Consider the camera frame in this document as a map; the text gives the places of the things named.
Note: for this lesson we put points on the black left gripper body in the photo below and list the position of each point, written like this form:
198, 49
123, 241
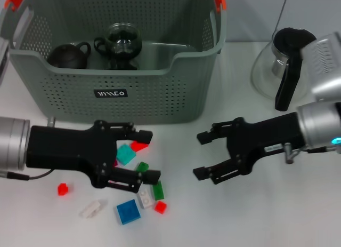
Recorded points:
69, 148

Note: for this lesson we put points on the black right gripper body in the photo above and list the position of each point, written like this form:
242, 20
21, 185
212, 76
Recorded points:
266, 137

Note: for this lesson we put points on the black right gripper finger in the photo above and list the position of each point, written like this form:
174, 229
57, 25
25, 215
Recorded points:
205, 137
201, 173

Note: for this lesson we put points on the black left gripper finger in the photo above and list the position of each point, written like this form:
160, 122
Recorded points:
145, 137
152, 176

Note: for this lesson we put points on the small red toy brick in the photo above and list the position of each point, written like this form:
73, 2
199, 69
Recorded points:
63, 189
161, 207

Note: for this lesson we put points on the grey-green perforated storage bin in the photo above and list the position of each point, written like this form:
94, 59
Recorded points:
133, 103

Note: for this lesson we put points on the large red toy brick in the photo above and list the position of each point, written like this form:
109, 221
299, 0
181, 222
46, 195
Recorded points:
139, 147

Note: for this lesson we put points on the green toy brick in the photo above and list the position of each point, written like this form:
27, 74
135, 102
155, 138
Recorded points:
142, 167
158, 192

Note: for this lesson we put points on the white two-stud toy brick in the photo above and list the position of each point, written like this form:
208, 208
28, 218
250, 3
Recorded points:
145, 199

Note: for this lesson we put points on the teal square toy brick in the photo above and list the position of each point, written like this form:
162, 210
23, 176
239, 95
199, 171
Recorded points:
126, 154

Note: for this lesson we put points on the blue square toy brick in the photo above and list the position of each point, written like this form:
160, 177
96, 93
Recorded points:
128, 211

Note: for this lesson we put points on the long white toy brick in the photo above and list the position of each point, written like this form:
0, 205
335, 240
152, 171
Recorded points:
90, 209

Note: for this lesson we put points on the dark clay teapot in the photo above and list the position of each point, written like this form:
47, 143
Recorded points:
68, 57

